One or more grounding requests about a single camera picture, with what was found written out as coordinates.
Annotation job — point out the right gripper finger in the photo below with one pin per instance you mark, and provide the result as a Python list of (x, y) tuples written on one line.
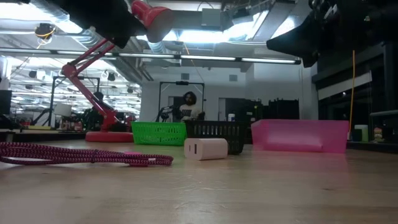
[(308, 56), (300, 37)]

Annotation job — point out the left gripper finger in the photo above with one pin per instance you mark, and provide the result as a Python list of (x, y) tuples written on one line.
[(130, 29), (112, 34)]

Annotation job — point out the black plastic basket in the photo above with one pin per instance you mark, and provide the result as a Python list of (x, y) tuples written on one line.
[(217, 130)]

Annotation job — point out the pale pink wall charger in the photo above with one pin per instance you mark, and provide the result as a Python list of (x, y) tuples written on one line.
[(206, 149)]

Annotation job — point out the black background robot arm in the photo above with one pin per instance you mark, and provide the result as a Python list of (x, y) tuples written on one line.
[(164, 113)]

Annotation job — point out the pink translucent bin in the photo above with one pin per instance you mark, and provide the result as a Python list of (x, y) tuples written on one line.
[(298, 135)]

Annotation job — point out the red desk lamp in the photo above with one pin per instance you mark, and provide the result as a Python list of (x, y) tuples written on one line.
[(155, 15)]

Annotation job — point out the black background cabinets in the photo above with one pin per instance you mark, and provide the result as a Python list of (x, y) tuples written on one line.
[(273, 109)]

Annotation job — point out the long ceiling light bar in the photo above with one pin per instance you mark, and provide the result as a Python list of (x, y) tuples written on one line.
[(205, 58)]

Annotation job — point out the grey ceiling box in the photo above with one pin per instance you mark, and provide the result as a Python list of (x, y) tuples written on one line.
[(211, 17)]

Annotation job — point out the white background box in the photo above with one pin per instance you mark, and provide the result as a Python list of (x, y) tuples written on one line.
[(63, 109)]

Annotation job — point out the pale green container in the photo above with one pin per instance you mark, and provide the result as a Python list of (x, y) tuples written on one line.
[(361, 132)]

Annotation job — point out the grey horizontal bar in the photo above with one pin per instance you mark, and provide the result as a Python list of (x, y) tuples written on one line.
[(384, 113)]

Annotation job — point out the small figurine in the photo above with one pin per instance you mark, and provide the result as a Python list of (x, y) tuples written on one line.
[(378, 133)]

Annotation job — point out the green plastic basket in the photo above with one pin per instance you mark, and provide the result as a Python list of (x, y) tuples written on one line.
[(158, 133)]

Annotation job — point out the black background monitor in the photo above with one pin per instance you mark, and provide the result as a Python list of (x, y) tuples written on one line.
[(5, 102)]

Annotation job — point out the black aluminium table frame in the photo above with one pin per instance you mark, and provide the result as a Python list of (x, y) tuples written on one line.
[(46, 137)]

